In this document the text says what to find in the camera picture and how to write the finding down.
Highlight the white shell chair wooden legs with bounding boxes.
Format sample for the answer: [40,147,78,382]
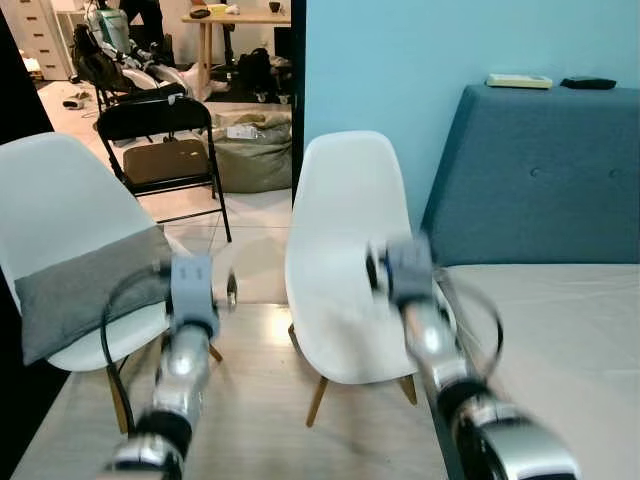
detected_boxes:
[0,132,223,436]
[285,130,456,429]

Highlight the grey pillow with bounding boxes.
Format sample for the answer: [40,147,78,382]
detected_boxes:
[14,226,181,366]

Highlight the black folding chair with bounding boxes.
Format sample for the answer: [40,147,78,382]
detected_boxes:
[96,94,233,244]

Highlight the olive bean bag sack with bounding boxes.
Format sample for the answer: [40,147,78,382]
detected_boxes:
[205,103,293,194]

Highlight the blue upholstered headboard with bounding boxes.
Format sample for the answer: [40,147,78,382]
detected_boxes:
[420,84,640,267]

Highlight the black backpack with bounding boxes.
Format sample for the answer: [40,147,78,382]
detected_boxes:
[238,48,286,101]

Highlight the cream remote control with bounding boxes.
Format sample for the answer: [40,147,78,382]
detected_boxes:
[486,73,553,90]

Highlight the dark brown backpack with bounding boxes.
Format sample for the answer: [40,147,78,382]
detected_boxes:
[72,25,131,93]

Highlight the light wooden table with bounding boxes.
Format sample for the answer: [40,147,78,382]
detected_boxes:
[182,8,293,96]

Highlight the black remote control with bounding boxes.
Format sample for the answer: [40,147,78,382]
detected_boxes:
[560,76,618,91]

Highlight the silver white humanoid robot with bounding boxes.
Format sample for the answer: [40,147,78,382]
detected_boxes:
[85,0,206,101]

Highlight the white drawer cabinet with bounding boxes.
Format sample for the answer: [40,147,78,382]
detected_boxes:
[0,0,73,81]

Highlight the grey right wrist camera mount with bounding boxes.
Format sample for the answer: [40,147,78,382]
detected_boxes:
[383,236,438,306]

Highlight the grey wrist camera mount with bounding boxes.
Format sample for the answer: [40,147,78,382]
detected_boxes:
[383,236,438,306]
[168,254,219,336]

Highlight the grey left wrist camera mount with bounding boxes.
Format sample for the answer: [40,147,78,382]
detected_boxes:
[168,254,219,336]

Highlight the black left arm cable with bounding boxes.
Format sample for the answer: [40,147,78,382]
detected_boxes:
[100,262,173,406]

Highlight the black door frame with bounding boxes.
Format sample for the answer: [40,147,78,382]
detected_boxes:
[292,0,305,196]

